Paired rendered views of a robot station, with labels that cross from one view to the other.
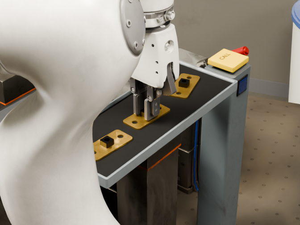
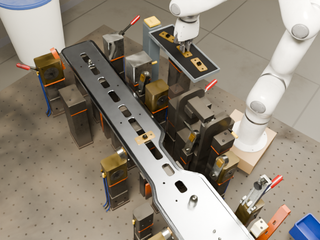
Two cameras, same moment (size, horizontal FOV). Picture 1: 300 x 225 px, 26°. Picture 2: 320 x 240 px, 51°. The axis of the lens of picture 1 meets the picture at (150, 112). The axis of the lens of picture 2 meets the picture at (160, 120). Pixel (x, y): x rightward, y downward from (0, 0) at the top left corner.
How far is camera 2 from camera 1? 1.42 m
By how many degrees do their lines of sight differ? 55
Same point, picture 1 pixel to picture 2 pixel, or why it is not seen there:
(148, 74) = (194, 34)
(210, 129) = (153, 50)
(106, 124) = (185, 62)
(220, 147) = (157, 54)
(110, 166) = (211, 66)
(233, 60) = (155, 20)
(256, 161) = not seen: hidden behind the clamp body
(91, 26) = not seen: outside the picture
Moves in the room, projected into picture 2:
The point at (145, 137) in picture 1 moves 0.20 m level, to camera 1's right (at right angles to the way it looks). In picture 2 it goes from (197, 55) to (208, 29)
